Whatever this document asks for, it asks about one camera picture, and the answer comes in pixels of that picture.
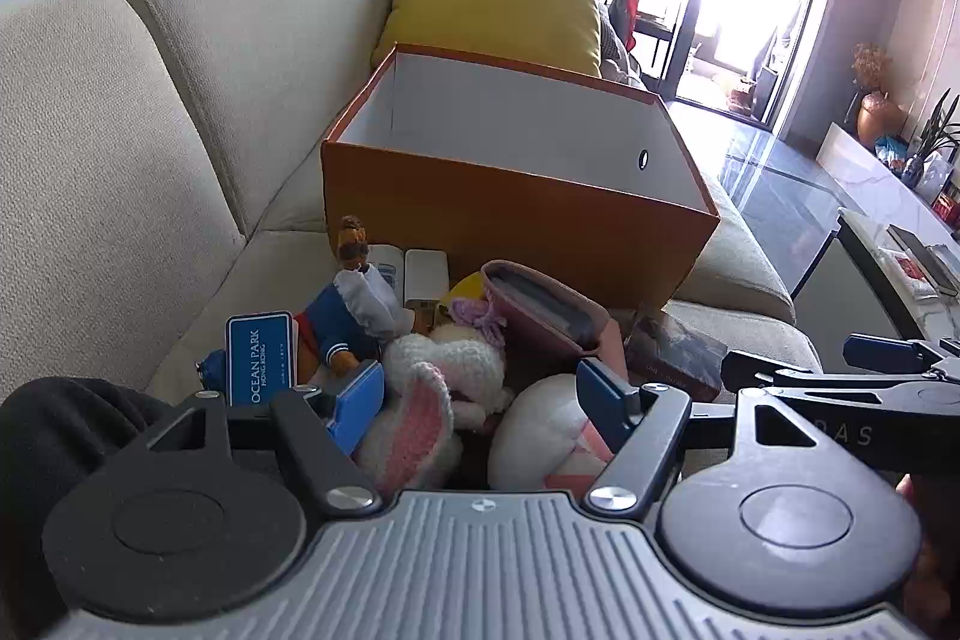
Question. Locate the white plush pink striped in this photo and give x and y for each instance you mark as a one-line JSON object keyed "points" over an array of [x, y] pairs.
{"points": [[532, 430]]}

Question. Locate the black clothing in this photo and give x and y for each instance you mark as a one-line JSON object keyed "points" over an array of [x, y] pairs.
{"points": [[45, 430]]}

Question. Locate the pink zip case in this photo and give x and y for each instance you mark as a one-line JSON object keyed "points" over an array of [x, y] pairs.
{"points": [[540, 310]]}

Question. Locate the beige sofa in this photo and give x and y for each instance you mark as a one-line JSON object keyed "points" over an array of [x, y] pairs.
{"points": [[150, 123]]}

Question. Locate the maroon rectangular box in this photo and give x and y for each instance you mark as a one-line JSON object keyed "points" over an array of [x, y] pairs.
{"points": [[675, 351]]}

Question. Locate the red printed paper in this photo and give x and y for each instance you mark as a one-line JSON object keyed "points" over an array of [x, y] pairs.
{"points": [[911, 269]]}

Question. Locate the white marble cabinet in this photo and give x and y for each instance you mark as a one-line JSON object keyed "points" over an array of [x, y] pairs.
{"points": [[862, 175]]}

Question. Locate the dried flowers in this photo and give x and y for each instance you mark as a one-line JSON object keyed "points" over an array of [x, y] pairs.
{"points": [[871, 66]]}

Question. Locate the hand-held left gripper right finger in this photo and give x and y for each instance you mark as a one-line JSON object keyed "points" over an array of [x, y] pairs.
{"points": [[602, 398]]}

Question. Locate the green plant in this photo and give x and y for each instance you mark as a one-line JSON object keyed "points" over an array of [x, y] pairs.
{"points": [[941, 130]]}

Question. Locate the white carton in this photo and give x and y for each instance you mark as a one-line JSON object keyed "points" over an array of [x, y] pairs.
{"points": [[426, 276]]}

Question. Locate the checkered pillow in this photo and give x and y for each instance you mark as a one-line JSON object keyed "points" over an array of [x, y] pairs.
{"points": [[619, 55]]}

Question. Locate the white crochet bunny plush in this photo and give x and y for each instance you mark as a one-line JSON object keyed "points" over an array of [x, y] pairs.
{"points": [[450, 370]]}

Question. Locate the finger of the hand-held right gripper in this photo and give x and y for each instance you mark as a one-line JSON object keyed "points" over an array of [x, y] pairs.
{"points": [[754, 371], [885, 351]]}

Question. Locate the yellow pillow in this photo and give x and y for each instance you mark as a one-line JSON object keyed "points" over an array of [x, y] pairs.
{"points": [[487, 3]]}

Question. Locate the red panda sailor plush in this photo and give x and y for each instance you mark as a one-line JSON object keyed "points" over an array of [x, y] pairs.
{"points": [[337, 321]]}

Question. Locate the orange cardboard box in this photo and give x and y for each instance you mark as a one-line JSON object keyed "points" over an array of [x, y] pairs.
{"points": [[487, 212]]}

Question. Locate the dark book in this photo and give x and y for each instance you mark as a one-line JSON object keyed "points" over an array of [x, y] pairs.
{"points": [[919, 254]]}

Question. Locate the marble coffee table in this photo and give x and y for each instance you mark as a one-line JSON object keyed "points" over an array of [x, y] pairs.
{"points": [[825, 272]]}

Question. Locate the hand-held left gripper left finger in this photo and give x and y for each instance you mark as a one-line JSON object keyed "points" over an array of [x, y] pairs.
{"points": [[361, 404]]}

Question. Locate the red garment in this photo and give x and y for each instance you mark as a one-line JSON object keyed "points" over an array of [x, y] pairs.
{"points": [[628, 3]]}

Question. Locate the white barcode packet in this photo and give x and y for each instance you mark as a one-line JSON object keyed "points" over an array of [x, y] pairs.
{"points": [[386, 266]]}

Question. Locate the copper vase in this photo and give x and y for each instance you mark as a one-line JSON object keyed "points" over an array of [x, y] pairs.
{"points": [[879, 119]]}

